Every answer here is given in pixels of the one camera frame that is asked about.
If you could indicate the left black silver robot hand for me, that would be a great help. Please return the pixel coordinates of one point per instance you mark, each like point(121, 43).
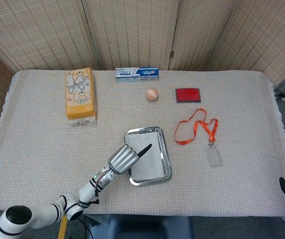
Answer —
point(122, 159)

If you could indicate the white paper sheet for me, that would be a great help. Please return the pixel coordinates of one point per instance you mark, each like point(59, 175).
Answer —
point(152, 159)

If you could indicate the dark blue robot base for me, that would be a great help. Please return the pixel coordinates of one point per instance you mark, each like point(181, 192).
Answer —
point(137, 227)

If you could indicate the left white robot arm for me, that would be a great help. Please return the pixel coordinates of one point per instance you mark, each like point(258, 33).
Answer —
point(90, 189)

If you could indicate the metal tray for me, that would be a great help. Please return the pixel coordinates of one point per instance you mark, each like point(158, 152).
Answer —
point(166, 154)

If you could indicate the red box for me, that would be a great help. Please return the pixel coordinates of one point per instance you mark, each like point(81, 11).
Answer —
point(188, 94)

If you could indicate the brown egg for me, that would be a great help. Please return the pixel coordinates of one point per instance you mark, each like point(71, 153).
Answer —
point(152, 94)

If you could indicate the yellow cartoon tissue pack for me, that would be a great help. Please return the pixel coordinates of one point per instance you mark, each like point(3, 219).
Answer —
point(80, 97)

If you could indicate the beige woven tablecloth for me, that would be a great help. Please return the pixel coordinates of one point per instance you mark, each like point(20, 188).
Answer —
point(45, 149)

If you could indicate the blue white toothpaste box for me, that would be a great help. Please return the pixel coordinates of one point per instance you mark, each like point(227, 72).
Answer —
point(137, 74)

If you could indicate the clear badge holder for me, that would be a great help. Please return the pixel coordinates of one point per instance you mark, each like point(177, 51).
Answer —
point(214, 156)

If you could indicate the brass screen hinge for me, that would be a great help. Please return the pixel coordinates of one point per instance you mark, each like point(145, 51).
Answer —
point(172, 54)

